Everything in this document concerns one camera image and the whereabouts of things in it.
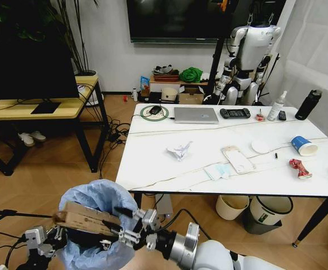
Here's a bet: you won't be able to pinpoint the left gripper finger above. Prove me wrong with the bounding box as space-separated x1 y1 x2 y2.
46 225 59 244
56 227 68 246

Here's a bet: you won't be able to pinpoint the white humanoid robot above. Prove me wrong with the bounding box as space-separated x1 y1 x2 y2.
213 24 282 106

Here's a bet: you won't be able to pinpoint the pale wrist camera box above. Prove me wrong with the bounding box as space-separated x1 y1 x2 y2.
25 226 47 250
142 209 161 230

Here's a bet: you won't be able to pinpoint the round green-rimmed mouse pad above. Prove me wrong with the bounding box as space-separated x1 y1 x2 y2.
140 105 170 123

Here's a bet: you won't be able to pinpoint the crumpled white paper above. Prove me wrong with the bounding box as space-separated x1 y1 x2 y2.
166 141 194 163

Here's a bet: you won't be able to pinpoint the open cardboard box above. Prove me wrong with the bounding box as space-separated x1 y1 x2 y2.
178 85 205 106

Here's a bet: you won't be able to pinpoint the cream waste bin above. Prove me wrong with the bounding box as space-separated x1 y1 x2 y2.
215 194 250 221

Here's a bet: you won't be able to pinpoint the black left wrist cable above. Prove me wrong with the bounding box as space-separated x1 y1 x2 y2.
0 228 29 270

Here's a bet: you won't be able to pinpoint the white bin with dark base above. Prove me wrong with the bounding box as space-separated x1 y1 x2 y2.
241 195 294 235

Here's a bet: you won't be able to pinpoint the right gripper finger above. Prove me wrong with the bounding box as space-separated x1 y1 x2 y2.
114 206 147 226
102 220 141 246

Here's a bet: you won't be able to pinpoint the white round lid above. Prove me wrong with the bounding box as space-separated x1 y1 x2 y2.
250 138 273 154

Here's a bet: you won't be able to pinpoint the black water bottle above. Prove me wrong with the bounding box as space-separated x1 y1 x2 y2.
294 89 323 121

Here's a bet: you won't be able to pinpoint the black handheld game console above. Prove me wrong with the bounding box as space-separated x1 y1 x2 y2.
219 107 251 120

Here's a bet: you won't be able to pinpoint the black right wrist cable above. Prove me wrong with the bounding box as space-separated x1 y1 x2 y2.
160 208 211 240

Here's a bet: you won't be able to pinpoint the brown cardboard piece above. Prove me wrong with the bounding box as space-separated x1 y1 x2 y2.
53 201 123 236

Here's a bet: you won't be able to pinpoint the black table leg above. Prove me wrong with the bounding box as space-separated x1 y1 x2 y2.
291 196 328 249

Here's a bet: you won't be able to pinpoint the trash bin with blue bag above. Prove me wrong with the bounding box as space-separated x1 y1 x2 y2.
57 179 141 270

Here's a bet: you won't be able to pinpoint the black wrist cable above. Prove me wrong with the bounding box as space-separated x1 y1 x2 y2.
0 228 29 270
160 208 211 240

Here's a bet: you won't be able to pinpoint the white plant pot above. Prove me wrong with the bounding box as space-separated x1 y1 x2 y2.
74 69 106 107

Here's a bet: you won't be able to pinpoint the black box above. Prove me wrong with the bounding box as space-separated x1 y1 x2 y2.
147 91 165 104

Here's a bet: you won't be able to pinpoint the white slipper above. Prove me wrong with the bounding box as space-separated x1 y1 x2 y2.
29 130 47 142
17 132 36 148

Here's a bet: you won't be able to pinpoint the wooden desk with black frame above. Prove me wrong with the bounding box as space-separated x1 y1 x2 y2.
0 75 110 177

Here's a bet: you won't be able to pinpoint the panda plush toy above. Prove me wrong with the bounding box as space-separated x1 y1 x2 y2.
152 64 174 75

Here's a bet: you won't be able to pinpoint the tall green houseplant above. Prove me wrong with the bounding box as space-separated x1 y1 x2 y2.
0 0 97 77

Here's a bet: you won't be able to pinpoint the blue face mask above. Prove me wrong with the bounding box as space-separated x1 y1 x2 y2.
204 164 232 181

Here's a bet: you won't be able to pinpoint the blue paper cup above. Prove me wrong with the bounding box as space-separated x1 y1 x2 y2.
290 135 319 157

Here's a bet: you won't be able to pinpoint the cream round container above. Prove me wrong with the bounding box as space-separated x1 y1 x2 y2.
161 87 179 103

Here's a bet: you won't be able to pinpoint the crushed red can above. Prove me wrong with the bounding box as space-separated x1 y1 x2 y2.
289 158 313 180

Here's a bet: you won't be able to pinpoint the white curtain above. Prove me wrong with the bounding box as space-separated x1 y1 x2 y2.
269 0 328 147

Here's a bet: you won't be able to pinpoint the silver laptop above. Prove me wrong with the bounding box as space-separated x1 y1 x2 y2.
173 106 220 125

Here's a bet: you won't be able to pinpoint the flat stained paper bag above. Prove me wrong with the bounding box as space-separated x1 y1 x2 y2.
221 145 257 176

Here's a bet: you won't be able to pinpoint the green cloth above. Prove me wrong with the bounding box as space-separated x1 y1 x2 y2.
178 66 204 84

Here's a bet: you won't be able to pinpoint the black computer monitor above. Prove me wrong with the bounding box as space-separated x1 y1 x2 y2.
0 39 80 115

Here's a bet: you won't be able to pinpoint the red basket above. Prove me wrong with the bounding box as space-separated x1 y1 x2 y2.
152 73 180 83

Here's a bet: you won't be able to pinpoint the low wooden shelf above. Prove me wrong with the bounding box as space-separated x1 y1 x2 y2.
149 74 218 95

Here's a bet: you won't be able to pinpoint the wall-mounted black television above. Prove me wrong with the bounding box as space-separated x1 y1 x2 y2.
126 0 233 44

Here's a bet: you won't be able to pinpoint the silver power adapter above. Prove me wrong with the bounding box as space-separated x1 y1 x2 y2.
154 193 174 219

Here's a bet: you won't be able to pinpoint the black stand pole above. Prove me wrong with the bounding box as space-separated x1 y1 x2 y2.
206 0 230 97

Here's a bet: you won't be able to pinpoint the black floor cables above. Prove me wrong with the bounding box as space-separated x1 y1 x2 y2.
97 111 131 177

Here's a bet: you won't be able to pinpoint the white spray bottle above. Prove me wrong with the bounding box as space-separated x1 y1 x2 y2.
267 90 289 122

